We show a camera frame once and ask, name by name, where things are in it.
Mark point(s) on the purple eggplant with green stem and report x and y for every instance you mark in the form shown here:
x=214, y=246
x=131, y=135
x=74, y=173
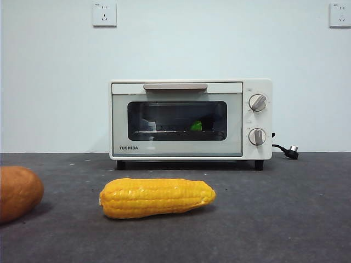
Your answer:
x=196, y=126

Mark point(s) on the beige oven knob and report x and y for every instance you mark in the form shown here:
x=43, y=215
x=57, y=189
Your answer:
x=257, y=136
x=257, y=102

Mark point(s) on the white Toshiba toaster oven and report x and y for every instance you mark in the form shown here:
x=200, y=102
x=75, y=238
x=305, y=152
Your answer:
x=259, y=120

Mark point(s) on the yellow corn cob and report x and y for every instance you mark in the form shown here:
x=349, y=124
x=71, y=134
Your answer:
x=156, y=198

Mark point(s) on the orange sweet potato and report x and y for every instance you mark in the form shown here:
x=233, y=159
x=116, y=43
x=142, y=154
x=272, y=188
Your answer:
x=17, y=193

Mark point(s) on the white wall socket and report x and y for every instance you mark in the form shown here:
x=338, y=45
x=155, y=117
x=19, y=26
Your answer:
x=104, y=15
x=340, y=15

